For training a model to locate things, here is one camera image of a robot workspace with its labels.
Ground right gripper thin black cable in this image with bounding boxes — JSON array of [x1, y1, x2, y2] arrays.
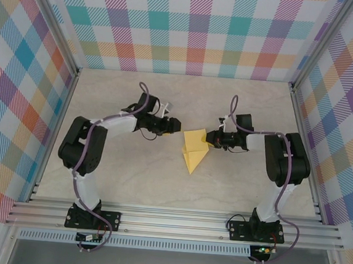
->
[[224, 142, 251, 155]]

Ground left gripper thin black cable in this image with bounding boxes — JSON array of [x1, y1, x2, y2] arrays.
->
[[139, 127, 160, 142]]

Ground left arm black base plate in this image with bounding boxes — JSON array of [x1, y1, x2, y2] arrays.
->
[[63, 206, 123, 233]]

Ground gripper thin black cable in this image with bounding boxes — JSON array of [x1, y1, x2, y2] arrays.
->
[[224, 142, 251, 155], [139, 127, 160, 142]]

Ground black cable loop at base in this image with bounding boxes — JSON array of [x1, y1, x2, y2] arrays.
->
[[225, 215, 252, 235]]

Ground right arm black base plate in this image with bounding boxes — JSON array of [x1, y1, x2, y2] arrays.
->
[[227, 220, 286, 246]]

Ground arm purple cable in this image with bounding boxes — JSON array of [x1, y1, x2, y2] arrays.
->
[[216, 94, 310, 264], [64, 76, 153, 257]]

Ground aluminium frame post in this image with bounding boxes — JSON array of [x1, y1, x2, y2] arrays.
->
[[287, 0, 353, 97], [16, 0, 89, 77]]

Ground aluminium mounting rail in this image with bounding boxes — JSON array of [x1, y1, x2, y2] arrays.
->
[[4, 193, 347, 254]]

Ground yellow cloth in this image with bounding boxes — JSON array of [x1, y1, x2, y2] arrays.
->
[[180, 127, 212, 176]]

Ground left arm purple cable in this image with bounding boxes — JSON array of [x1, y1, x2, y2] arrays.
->
[[64, 76, 153, 257]]

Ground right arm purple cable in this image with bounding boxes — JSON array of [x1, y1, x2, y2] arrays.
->
[[216, 94, 310, 264]]

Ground slotted grey cable tray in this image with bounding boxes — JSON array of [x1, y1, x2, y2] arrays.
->
[[18, 228, 252, 259]]

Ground aluminium side rail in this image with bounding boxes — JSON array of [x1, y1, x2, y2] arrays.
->
[[26, 66, 81, 206], [277, 82, 336, 225]]

